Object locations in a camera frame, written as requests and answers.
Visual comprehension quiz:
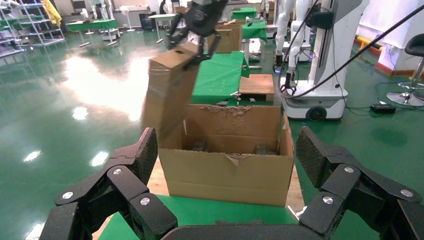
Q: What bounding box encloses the yellow black floor barrier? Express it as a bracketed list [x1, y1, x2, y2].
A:
[353, 35, 382, 57]

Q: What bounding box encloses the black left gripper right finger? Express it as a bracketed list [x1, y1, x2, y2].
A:
[294, 125, 424, 240]

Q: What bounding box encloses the white standing fan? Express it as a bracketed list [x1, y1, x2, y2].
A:
[118, 4, 137, 33]

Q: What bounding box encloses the low wooden platform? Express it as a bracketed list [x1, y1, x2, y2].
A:
[239, 73, 276, 103]

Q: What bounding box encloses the large open cardboard carton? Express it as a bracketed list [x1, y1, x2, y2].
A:
[158, 104, 296, 208]

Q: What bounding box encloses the small brown cardboard box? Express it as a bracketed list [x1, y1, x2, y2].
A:
[142, 41, 201, 140]

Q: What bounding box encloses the black stool chrome base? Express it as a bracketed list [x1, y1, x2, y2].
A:
[386, 33, 424, 108]

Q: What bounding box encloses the dark grey foam insert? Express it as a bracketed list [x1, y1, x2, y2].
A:
[192, 137, 210, 153]
[254, 144, 279, 156]

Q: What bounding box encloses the small white mobile base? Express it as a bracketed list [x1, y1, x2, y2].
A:
[99, 28, 122, 42]

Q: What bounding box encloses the white wire shelving rack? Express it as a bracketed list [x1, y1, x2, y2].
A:
[0, 0, 66, 59]

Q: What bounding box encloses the black power adapter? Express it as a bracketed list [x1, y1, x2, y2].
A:
[370, 103, 397, 115]

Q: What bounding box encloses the tall cardboard box with flap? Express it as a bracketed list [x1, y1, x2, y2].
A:
[207, 20, 244, 55]

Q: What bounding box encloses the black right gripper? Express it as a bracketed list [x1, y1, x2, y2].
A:
[165, 0, 229, 70]

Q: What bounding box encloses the green cloth covered table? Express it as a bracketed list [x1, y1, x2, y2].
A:
[66, 18, 119, 33]
[230, 7, 259, 21]
[241, 20, 269, 44]

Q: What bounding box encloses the plain green tablecloth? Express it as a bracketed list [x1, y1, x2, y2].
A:
[190, 51, 251, 107]

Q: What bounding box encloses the white table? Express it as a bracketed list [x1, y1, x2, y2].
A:
[148, 12, 178, 45]

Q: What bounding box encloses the black cabinet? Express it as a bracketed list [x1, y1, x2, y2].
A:
[139, 11, 158, 31]

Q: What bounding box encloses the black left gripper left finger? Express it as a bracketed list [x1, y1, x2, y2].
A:
[39, 127, 178, 240]

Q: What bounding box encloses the yellow hanging cloth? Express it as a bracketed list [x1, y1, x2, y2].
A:
[42, 0, 63, 28]

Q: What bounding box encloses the white wheeled robot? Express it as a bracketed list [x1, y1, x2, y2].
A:
[281, 0, 370, 122]

